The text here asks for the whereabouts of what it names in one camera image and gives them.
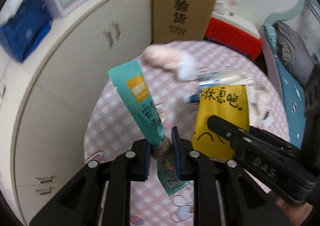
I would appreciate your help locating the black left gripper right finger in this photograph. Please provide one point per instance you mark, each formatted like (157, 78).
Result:
(223, 194)

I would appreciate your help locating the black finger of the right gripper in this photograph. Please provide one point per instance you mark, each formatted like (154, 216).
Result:
(255, 141)

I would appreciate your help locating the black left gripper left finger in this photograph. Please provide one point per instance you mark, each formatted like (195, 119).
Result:
(99, 194)

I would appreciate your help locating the yellow white snack packet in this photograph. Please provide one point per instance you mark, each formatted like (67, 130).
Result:
(222, 109)

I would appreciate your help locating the blue white carton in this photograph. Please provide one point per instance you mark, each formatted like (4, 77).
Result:
(227, 77)

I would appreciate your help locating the teal snack pouch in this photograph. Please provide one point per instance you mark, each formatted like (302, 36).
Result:
(131, 86)

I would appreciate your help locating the beige paper wad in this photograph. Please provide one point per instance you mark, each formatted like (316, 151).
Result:
(163, 151)

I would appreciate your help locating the person's right hand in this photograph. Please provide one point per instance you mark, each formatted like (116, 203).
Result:
(297, 214)

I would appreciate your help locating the teal patterned bed sheet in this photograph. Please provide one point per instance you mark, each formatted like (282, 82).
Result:
(288, 88)

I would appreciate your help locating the grey pillow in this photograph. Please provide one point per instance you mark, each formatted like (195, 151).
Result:
(293, 53)

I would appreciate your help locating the pink fluffy plush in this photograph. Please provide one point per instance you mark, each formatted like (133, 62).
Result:
(164, 56)

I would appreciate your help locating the beige cabinet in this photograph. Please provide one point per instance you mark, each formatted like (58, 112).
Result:
(49, 98)

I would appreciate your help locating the red white storage box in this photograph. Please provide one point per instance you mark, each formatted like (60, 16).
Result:
(236, 33)

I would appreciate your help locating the tall brown cardboard box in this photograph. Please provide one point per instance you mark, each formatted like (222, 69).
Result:
(180, 20)

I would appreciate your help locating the blue tissue box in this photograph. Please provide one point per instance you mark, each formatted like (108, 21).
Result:
(21, 34)

